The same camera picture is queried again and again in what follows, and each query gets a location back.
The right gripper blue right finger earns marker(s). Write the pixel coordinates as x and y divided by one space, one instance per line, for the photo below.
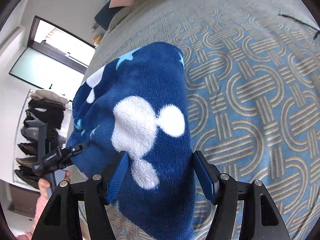
206 177

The person's left hand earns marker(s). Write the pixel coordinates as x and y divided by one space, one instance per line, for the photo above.
45 185

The black garment with drawstring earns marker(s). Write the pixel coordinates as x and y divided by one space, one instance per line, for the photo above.
317 31

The small plush toy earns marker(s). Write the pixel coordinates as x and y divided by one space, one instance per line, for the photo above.
97 39

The navy blue headboard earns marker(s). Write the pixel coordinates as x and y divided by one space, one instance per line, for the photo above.
104 16

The flat grey pillow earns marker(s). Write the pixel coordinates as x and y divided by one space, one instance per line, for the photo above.
122 13

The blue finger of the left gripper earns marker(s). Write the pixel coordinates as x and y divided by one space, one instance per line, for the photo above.
65 163
76 149

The patterned blue grey bedspread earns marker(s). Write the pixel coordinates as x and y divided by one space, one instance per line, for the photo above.
252 88

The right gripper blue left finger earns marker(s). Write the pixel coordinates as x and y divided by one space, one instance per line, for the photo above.
117 177

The navy fleece Mickey pants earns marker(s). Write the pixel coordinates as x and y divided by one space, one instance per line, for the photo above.
137 103

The dark framed glass door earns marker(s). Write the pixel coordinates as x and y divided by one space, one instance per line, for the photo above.
51 52

